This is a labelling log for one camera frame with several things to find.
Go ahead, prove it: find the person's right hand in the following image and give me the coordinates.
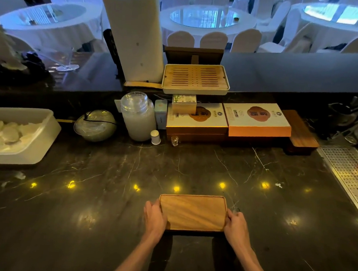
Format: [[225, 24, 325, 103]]
[[222, 208, 255, 254]]

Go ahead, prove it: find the person's left hand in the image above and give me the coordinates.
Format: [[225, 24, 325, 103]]
[[141, 198, 169, 240]]

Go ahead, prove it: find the wooden tray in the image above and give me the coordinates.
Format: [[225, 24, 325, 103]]
[[157, 192, 229, 234]]

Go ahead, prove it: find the person's left forearm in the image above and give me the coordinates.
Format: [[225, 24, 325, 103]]
[[109, 231, 160, 271]]

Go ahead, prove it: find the dark marble countertop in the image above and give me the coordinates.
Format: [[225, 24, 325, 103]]
[[0, 120, 358, 271]]

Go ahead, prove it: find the small white bottle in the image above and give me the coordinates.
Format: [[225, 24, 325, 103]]
[[149, 129, 162, 146]]

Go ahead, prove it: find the flat brown box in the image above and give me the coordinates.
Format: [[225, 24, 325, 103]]
[[166, 130, 228, 145]]

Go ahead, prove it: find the clear glass lidded jar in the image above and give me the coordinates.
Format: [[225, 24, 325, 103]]
[[118, 90, 159, 143]]

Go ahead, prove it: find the pale blue carton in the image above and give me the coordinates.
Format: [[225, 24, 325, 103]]
[[153, 99, 169, 130]]

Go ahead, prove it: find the round pale green lidded pot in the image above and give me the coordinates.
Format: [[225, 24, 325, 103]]
[[73, 108, 118, 144]]

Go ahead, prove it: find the white and orange gift box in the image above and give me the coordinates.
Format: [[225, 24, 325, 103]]
[[221, 100, 293, 141]]

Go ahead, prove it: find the white and gold-brown gift box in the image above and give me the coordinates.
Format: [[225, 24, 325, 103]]
[[166, 100, 231, 137]]

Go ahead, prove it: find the small beige box green print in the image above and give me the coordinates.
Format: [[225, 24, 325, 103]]
[[171, 93, 198, 116]]

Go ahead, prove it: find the wooden board on dark base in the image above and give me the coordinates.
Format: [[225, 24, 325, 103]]
[[279, 109, 322, 157]]

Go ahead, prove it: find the perforated metal drain tray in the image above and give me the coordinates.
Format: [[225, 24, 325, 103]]
[[312, 144, 358, 223]]

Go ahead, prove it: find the white plastic container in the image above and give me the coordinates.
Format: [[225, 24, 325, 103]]
[[0, 106, 63, 168]]

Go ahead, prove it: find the yellow wooden roll holder base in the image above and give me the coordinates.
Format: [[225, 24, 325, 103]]
[[123, 81, 164, 90]]

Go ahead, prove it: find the bamboo slatted tea tray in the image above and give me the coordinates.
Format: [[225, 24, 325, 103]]
[[161, 61, 232, 98]]

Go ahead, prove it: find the black metal pot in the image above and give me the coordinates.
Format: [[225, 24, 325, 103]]
[[327, 94, 358, 129]]

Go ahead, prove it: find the raised dark bar top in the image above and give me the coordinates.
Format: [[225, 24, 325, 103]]
[[0, 32, 358, 109]]

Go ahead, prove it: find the pile of white translucent pieces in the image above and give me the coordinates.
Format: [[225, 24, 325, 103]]
[[0, 119, 44, 156]]

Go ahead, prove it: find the black tall slim device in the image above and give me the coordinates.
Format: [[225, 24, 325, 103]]
[[100, 29, 128, 81]]

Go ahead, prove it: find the clear wine glass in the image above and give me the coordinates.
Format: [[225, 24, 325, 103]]
[[37, 45, 81, 73]]

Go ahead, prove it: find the large white paper towel roll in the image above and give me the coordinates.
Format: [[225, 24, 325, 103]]
[[96, 0, 169, 84]]

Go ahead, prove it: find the group of white covered chairs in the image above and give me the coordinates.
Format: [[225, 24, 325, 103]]
[[45, 0, 358, 61]]

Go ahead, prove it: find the dark rock ornament base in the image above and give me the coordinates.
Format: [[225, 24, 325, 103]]
[[0, 50, 53, 89]]

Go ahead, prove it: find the round white dining table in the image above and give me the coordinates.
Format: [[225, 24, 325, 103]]
[[293, 0, 358, 55], [0, 0, 104, 54], [158, 3, 259, 51]]

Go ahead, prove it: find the white coral ornament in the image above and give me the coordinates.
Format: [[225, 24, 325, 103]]
[[0, 23, 30, 71]]

